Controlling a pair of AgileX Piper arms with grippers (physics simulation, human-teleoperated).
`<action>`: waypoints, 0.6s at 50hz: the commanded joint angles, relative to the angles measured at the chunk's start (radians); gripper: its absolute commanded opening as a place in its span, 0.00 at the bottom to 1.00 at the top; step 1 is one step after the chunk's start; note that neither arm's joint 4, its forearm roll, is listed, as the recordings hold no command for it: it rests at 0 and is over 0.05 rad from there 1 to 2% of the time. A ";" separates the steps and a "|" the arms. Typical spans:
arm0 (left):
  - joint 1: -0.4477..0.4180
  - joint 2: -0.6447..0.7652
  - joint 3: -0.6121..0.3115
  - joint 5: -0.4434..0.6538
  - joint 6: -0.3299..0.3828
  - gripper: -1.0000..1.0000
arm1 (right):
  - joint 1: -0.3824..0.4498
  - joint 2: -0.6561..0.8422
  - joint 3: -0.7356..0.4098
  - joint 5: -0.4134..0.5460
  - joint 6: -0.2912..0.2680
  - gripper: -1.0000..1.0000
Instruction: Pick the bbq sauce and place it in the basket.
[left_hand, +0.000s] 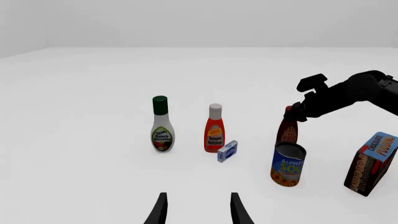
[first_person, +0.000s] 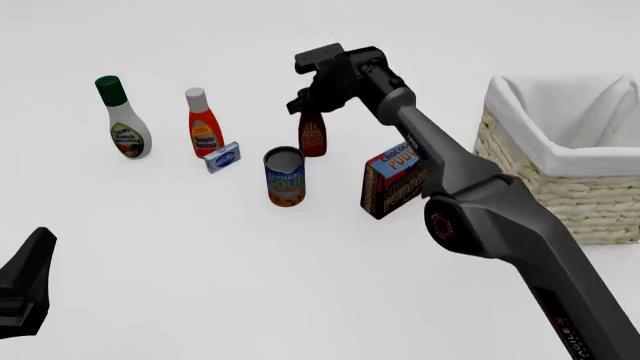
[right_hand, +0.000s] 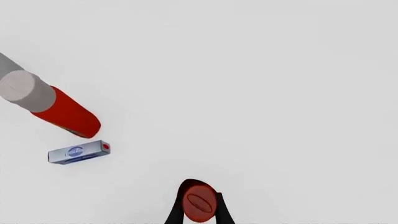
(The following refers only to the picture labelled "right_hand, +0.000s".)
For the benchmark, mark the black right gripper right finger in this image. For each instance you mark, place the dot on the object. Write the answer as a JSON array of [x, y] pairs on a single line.
[[224, 213]]

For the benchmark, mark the red bottle with grey cap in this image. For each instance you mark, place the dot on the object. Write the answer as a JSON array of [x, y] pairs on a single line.
[[62, 109]]

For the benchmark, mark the silver box with blue print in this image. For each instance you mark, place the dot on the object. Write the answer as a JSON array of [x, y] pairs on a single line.
[[79, 152]]

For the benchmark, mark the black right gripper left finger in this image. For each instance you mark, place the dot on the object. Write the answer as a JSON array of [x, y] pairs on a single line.
[[174, 213]]

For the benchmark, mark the dark red sauce bottle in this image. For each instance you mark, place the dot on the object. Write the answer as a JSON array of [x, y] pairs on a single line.
[[199, 201]]

